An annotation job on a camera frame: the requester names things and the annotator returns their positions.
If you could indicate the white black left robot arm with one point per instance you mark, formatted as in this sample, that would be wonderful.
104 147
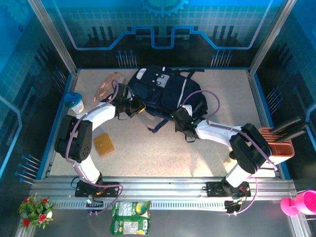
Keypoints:
79 138

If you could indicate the orange file rack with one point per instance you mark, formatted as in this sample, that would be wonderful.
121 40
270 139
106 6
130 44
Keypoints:
284 150

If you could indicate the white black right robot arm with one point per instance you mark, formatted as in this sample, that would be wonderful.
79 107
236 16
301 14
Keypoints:
249 148

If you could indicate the artificial plant red flowers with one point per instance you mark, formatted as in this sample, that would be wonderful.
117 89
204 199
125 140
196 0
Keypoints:
37 212

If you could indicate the aluminium mounting rail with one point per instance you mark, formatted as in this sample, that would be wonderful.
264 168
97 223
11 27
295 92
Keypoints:
160 187

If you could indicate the navy blue backpack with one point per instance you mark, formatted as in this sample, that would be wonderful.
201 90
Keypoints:
168 93

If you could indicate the green snack bag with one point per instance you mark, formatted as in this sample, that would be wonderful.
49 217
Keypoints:
129 217

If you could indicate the pink goblet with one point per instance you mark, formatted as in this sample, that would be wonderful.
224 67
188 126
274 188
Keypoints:
306 201

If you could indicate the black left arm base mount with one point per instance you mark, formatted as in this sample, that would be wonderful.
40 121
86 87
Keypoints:
108 188

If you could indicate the white cup blue lid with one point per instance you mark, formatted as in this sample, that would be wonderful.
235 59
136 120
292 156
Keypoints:
75 103

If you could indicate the pink pencil case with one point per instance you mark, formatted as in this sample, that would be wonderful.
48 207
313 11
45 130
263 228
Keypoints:
107 84

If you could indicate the aluminium frame post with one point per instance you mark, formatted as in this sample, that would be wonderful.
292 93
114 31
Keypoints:
271 37
56 42

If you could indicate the yellow wallet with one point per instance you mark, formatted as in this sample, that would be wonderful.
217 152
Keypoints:
103 145

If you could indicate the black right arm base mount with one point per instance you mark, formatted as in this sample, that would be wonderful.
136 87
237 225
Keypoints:
214 188

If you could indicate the black folder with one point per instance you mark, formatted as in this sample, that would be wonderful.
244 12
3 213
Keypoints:
288 124
293 134

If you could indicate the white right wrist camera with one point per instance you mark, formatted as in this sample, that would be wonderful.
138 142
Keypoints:
187 109

